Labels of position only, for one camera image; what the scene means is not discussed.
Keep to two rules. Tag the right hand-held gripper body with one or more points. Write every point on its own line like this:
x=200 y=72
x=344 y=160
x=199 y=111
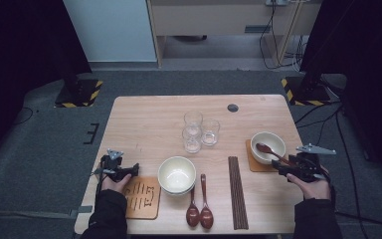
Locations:
x=305 y=167

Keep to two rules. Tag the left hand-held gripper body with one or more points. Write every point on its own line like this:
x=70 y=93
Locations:
x=112 y=171

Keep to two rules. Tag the cream ceramic bowl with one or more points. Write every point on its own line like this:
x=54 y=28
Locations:
x=176 y=174
x=179 y=194
x=275 y=141

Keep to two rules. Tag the dark red wooden spoon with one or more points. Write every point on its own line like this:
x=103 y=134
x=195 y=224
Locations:
x=206 y=217
x=262 y=148
x=192 y=215

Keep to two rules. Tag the carved wooden trivet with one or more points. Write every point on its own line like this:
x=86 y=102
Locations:
x=146 y=202
x=255 y=166

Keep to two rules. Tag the row of brown chopsticks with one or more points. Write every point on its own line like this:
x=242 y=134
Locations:
x=238 y=192

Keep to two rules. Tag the person's left hand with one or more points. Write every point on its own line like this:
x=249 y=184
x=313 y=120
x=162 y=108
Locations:
x=114 y=186

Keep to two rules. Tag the person's right hand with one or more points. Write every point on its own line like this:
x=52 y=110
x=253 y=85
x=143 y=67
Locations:
x=315 y=191

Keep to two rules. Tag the black floor tape mark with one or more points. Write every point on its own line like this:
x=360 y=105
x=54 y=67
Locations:
x=94 y=132

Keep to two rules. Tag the grey tape strip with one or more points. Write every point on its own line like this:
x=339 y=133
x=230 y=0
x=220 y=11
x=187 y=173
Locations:
x=81 y=209

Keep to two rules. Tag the clear drinking glass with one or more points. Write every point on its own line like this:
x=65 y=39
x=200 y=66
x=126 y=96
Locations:
x=193 y=119
x=191 y=142
x=210 y=132

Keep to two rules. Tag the black striped stand base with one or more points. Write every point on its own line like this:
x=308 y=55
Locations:
x=306 y=93
x=78 y=94

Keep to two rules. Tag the dark round table grommet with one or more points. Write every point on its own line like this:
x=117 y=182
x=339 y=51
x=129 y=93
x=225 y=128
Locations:
x=232 y=108

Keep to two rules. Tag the black curtain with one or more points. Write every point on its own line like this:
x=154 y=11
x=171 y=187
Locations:
x=368 y=49
x=20 y=49

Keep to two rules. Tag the white cabinet panel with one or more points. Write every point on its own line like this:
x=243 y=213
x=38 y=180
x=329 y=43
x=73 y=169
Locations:
x=112 y=30

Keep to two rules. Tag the beige wooden desk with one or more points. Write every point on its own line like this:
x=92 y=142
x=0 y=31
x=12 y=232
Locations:
x=212 y=20

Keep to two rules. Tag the white power strip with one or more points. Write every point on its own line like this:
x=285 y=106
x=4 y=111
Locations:
x=277 y=2

